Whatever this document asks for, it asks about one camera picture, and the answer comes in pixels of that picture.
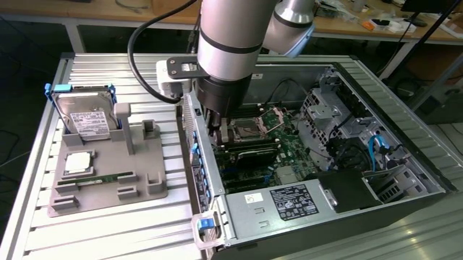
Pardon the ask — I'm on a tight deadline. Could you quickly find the wooden desk white frame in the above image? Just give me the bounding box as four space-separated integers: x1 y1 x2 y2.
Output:
0 0 203 53
311 0 463 79

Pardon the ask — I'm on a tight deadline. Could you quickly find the hard disk with blue bracket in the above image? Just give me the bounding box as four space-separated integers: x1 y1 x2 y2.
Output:
44 83 121 141

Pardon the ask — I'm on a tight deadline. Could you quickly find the green RAM stick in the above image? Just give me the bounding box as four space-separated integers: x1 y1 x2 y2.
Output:
76 174 121 188

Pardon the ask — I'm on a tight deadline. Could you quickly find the black tripod pole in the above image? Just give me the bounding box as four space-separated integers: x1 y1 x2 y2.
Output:
379 0 459 80

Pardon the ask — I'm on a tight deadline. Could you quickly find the silver chipset heatsink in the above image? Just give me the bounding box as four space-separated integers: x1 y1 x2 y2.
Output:
278 166 302 185

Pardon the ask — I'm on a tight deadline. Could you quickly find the CPU socket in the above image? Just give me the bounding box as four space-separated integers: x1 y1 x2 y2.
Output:
230 118 266 142

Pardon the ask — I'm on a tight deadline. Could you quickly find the green motherboard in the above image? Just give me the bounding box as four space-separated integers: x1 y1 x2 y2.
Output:
209 101 327 194

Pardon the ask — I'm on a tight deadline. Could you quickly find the black RAM stick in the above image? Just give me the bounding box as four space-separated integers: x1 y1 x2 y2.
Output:
226 138 281 152

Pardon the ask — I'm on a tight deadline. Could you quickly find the silver disk bay cage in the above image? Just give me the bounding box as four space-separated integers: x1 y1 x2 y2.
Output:
299 86 381 153

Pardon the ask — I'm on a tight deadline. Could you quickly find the grey parts rack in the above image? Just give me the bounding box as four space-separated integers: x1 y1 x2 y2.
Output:
47 102 170 218

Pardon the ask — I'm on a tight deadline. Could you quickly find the metal socket cover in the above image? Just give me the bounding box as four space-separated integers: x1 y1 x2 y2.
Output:
255 106 291 134

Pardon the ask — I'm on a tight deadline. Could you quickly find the silver CPU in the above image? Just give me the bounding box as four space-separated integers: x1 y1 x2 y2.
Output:
64 152 92 176

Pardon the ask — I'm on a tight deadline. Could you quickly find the blue SATA wire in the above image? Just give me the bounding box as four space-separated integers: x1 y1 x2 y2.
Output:
369 132 394 173

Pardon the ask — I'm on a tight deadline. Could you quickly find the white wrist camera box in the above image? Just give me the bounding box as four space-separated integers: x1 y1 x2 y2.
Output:
154 56 211 98

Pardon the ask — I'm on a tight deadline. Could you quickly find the open black PC case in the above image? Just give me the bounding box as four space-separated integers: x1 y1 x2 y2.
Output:
175 61 458 260

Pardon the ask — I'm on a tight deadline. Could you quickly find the silver power supply unit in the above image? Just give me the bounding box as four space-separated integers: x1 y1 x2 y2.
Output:
223 183 341 241

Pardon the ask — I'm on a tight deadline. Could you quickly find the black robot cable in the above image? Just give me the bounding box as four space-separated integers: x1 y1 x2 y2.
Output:
127 0 201 105

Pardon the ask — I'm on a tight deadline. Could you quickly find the black monitor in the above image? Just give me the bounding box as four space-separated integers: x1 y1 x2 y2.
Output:
399 0 463 14

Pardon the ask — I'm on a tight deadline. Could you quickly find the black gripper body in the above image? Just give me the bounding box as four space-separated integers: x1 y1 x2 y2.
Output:
197 76 251 118

